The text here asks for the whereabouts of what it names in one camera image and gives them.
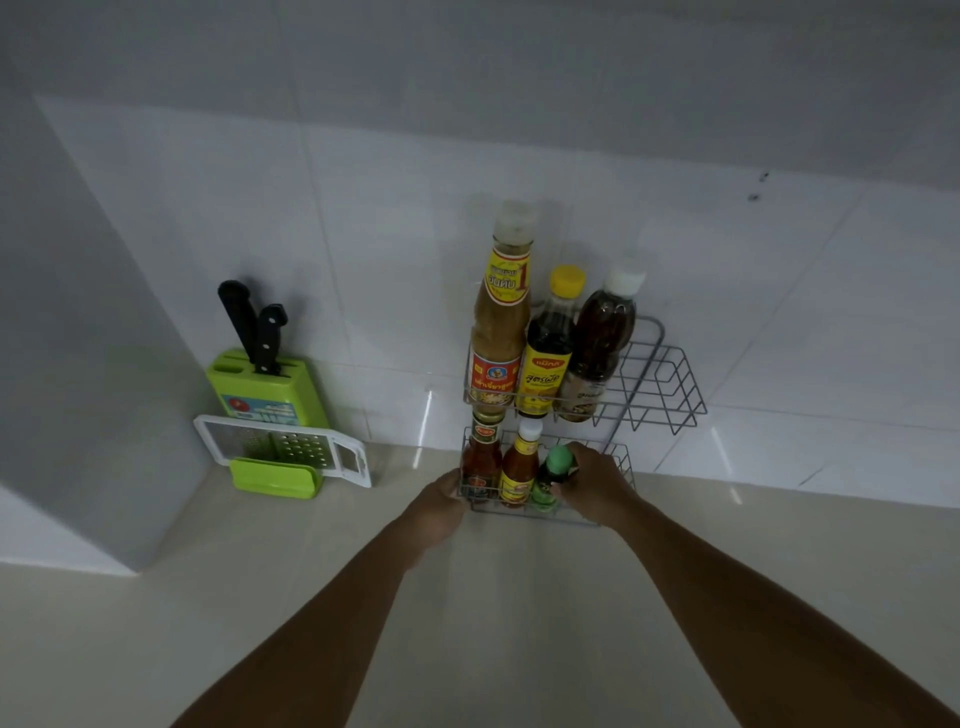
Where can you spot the person's left hand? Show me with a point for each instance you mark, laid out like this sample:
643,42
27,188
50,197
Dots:
431,514

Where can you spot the person's right hand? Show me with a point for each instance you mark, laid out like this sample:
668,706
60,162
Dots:
600,487

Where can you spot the person's right fingers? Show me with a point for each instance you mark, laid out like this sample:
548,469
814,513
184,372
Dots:
571,480

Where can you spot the person's left fingers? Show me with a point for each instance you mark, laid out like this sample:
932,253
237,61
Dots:
457,487

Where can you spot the person's right forearm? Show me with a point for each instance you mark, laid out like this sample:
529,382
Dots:
750,622

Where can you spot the person's left forearm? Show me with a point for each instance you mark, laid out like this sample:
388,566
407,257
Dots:
322,637

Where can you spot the small green cap bottle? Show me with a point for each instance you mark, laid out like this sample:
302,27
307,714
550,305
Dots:
553,469

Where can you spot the red sauce bottle dark cap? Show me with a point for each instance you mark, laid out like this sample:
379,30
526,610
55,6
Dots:
482,457

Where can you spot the small orange sauce bottle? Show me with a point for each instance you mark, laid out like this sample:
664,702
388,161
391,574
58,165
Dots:
519,469

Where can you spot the dark sauce bottle yellow cap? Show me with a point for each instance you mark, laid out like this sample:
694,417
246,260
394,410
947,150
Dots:
546,352

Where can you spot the brown sauce bottle white cap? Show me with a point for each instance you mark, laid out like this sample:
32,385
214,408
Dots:
600,337

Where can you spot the white plastic grater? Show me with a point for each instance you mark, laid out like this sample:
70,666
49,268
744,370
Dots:
300,446

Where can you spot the tall light brown sauce bottle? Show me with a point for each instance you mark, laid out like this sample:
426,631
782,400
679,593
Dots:
501,330

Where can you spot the green plastic grater holder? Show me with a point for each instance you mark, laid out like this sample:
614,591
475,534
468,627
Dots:
274,480

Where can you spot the green knife block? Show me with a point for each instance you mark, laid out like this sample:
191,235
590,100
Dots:
285,394

